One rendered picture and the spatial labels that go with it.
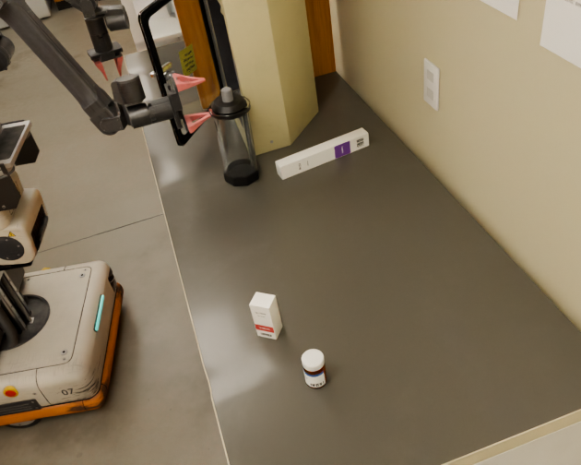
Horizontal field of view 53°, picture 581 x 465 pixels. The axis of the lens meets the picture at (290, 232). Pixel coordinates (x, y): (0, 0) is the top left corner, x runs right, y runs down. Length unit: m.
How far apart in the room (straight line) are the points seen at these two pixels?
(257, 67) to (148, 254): 1.59
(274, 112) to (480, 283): 0.76
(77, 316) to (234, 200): 1.04
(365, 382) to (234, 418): 0.25
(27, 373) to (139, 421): 0.44
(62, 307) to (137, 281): 0.50
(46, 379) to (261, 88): 1.29
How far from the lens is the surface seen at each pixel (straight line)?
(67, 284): 2.59
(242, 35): 1.58
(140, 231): 3.16
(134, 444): 2.34
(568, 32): 1.09
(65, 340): 2.37
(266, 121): 1.70
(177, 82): 1.49
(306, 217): 1.48
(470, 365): 1.17
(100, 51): 2.01
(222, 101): 1.54
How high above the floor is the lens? 1.88
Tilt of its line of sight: 41 degrees down
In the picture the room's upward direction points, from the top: 11 degrees counter-clockwise
